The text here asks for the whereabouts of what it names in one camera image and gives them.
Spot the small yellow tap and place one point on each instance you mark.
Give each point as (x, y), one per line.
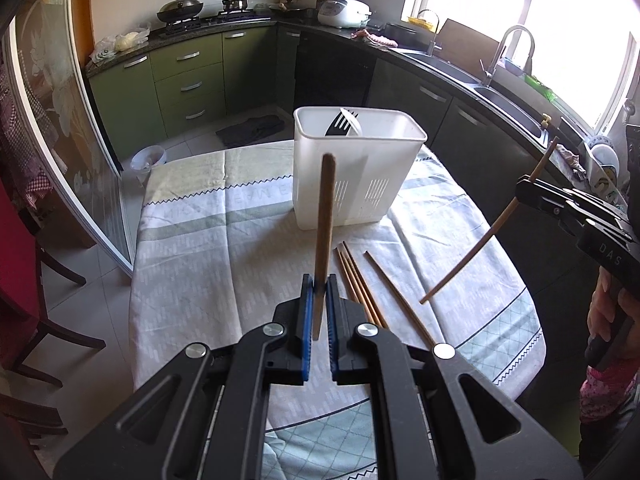
(545, 120)

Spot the small lidded cooking pot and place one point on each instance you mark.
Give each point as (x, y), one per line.
(235, 4)

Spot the sliding glass door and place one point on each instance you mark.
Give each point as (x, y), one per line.
(60, 110)

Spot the dark kitchen cabinets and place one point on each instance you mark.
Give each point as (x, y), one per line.
(410, 105)

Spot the dish rack with bowls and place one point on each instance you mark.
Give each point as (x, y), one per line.
(602, 165)

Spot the yellow basket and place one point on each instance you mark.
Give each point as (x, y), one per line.
(422, 21)

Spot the pink cloth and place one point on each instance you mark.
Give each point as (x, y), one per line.
(375, 37)

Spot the checkered apron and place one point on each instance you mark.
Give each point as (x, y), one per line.
(20, 125)

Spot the small steel faucet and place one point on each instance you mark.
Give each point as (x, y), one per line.
(431, 35)

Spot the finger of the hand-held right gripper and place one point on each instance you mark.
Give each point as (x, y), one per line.
(575, 196)
(560, 210)

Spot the person's right hand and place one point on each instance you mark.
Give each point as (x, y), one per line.
(602, 305)

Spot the plastic bag with food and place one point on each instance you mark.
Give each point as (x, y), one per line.
(122, 42)

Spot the green plastic containers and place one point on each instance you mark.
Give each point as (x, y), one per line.
(542, 87)

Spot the white plastic utensil holder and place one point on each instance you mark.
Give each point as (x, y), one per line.
(380, 160)

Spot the dark floor mat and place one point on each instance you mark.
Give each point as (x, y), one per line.
(250, 130)

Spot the gas stove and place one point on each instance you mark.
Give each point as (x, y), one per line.
(210, 22)

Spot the white trash bin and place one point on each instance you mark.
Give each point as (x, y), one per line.
(147, 157)

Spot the dark stone countertop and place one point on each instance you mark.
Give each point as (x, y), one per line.
(310, 25)

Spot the tall steel faucet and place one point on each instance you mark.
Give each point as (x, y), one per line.
(515, 35)

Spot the black wok with lid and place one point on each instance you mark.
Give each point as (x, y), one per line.
(180, 7)

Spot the red chair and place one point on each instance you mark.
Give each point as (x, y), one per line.
(20, 260)

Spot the grey rag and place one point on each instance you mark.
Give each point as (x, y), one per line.
(570, 162)

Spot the white rice cooker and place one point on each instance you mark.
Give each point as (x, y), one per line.
(342, 12)

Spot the frying pan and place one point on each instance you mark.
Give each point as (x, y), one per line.
(287, 8)

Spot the brown wooden chopstick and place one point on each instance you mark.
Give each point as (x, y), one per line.
(352, 282)
(400, 300)
(361, 287)
(325, 220)
(367, 287)
(465, 265)

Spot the wooden cutting board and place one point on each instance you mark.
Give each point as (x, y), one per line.
(470, 35)

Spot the window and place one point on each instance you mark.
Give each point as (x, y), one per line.
(575, 20)

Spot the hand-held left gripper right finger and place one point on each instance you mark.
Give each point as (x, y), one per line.
(334, 332)

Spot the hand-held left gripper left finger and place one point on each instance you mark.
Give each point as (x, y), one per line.
(306, 327)

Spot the green kitchen cabinets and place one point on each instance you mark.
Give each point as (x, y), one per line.
(190, 85)

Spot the black fork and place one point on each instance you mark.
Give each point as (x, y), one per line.
(339, 122)

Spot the stainless double sink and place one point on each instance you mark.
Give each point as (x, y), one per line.
(505, 105)

